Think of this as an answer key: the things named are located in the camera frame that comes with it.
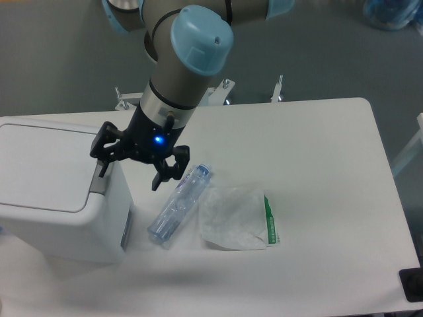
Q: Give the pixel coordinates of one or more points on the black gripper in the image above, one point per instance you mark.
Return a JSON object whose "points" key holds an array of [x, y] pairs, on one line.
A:
{"points": [[143, 141]]}

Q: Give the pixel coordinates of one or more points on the white push-top trash can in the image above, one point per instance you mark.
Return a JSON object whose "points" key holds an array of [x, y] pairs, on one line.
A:
{"points": [[55, 196]]}

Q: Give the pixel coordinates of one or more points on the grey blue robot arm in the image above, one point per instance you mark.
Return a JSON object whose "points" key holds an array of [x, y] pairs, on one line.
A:
{"points": [[189, 41]]}

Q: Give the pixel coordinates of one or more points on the crushed clear plastic bottle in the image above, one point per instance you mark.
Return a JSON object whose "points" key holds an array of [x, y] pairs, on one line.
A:
{"points": [[178, 209]]}

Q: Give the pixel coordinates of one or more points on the white green plastic bag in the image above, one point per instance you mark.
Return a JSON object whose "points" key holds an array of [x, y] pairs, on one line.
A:
{"points": [[237, 219]]}

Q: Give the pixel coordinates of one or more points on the blue plastic bag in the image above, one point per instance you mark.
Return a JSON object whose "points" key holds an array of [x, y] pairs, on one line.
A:
{"points": [[390, 15]]}

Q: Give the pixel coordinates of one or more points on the black clamp at table edge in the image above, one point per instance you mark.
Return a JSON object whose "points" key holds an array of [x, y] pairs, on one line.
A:
{"points": [[411, 280]]}

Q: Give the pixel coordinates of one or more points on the white metal base frame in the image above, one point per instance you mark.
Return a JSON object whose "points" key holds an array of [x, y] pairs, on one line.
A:
{"points": [[214, 96]]}

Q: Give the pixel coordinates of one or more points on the white frame at right edge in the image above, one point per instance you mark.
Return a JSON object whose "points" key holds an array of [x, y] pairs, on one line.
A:
{"points": [[409, 151]]}

